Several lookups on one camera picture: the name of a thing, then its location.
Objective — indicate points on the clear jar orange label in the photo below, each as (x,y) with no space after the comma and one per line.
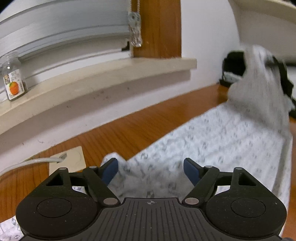
(14,83)

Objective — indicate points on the black clothing pile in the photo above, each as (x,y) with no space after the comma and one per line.
(233,68)

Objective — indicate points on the white patterned garment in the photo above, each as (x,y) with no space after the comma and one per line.
(247,138)

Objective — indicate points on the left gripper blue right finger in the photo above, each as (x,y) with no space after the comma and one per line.
(203,179)

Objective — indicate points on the grey window blind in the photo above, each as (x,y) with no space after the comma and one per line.
(29,26)

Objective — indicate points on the clear blind cord pull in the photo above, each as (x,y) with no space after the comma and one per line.
(134,25)

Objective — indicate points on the beige window sill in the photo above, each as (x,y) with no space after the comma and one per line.
(77,83)

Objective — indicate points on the white wall shelf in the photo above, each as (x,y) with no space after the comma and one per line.
(267,6)

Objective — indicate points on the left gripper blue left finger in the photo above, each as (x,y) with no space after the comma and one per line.
(97,181)

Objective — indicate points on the brown wooden window frame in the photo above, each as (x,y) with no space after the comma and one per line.
(161,29)

